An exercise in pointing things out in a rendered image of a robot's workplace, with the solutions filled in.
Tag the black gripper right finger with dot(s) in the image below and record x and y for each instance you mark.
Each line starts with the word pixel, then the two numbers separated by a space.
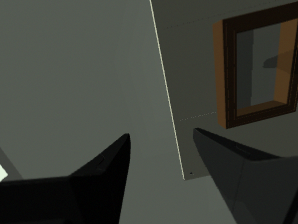
pixel 258 187

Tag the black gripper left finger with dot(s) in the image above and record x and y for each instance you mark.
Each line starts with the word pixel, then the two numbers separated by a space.
pixel 93 194

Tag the beige flat board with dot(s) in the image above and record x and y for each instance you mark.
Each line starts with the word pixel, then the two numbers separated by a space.
pixel 185 39

